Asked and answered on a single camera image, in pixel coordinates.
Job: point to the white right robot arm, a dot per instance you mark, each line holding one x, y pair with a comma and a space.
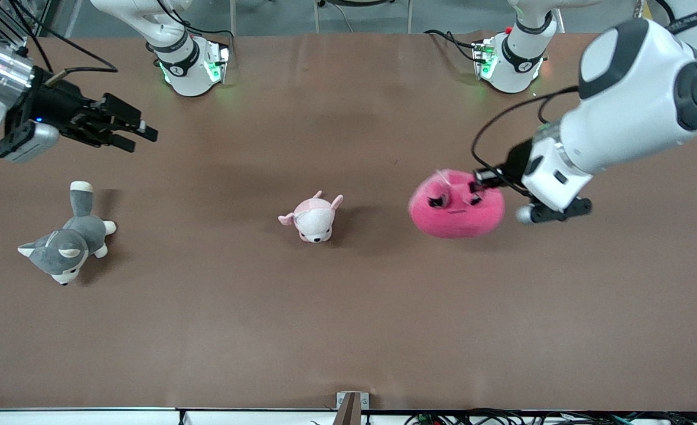
186, 79

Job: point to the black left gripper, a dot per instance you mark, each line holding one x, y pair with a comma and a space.
516, 160

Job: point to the metal table edge bracket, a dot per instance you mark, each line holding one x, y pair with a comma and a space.
351, 407

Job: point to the aluminium frame profile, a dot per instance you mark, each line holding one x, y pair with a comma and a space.
3, 29

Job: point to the grey white plush husky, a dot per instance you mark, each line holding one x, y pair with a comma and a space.
68, 242

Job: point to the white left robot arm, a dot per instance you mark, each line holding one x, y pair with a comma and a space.
626, 118

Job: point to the hot pink round plush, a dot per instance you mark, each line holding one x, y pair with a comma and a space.
458, 218

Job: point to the white table edge rail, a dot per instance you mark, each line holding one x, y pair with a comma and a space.
59, 418

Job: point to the pale pink plush puppy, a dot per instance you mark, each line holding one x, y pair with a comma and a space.
313, 221

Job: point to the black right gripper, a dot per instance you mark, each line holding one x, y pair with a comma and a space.
58, 107

